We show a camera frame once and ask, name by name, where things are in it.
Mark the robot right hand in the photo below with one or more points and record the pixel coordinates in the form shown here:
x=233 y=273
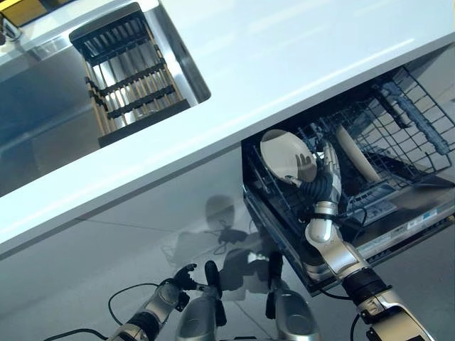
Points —
x=327 y=181

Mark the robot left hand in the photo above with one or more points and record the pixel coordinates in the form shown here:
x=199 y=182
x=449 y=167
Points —
x=186 y=277

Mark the cream round plate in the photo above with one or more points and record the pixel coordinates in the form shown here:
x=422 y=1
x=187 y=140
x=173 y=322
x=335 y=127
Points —
x=281 y=152
x=355 y=152

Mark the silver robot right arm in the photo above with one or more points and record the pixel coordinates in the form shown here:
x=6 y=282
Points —
x=341 y=255

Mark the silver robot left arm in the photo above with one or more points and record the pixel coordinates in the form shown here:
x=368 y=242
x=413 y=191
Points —
x=153 y=309

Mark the built-in dishwasher with open door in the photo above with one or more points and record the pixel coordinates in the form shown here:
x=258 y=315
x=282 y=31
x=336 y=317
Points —
x=391 y=227

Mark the robot left leg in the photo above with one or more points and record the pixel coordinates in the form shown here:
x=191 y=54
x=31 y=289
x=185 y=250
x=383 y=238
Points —
x=200 y=312

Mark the narrow white cabinet door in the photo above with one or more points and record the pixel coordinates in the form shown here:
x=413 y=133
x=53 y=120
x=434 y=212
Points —
x=170 y=192

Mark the wide white cabinet door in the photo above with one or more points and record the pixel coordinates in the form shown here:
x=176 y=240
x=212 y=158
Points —
x=53 y=277

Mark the black and chrome sink rack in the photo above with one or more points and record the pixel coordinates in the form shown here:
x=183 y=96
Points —
x=131 y=81

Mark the stainless steel kitchen sink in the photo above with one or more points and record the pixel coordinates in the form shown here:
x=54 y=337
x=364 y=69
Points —
x=35 y=124

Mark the yellow window with dark frame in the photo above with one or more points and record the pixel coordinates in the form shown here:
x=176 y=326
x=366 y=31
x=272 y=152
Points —
x=25 y=9

